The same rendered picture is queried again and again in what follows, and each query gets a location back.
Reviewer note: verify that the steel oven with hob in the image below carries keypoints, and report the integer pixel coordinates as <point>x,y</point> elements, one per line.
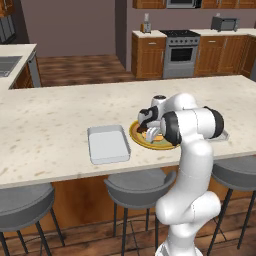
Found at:
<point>180,53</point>

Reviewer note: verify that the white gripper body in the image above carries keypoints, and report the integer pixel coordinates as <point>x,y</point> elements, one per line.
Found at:
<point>151,133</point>

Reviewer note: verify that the steel sink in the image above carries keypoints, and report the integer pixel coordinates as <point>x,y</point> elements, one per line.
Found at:
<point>7,65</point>

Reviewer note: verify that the grey toaster oven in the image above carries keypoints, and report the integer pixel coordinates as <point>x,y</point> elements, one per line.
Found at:
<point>224,23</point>

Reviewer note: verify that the steel microwave oven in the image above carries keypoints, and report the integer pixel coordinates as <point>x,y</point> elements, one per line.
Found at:
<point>183,3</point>

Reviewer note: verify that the orange vegetable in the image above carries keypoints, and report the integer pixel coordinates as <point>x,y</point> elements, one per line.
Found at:
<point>160,137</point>

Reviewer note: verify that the grey bar stool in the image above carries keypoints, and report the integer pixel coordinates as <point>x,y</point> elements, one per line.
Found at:
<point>138,191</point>
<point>23,209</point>
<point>235,178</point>

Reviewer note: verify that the wooden base cupboards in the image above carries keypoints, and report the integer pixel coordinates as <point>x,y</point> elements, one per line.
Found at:
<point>223,55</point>

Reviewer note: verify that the steel dishwasher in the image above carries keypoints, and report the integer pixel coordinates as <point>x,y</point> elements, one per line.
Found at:
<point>33,70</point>

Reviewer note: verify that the brown cooked food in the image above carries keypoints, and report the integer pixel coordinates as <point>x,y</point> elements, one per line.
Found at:
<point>142,128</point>

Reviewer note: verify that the wooden base cupboard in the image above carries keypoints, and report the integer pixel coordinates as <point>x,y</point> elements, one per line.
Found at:
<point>148,57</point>

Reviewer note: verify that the large yellow plate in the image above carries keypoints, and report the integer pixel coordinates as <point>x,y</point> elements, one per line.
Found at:
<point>141,140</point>

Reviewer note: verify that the wooden wall cupboard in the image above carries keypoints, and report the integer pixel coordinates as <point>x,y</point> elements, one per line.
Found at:
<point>149,3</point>

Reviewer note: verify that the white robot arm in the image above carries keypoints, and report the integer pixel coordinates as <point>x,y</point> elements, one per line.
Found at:
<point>195,166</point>

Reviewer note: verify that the wooden wall cupboards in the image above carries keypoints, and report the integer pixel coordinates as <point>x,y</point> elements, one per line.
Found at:
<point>228,3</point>

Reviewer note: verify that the blender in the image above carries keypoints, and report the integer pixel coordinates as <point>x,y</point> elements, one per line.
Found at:
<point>146,23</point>

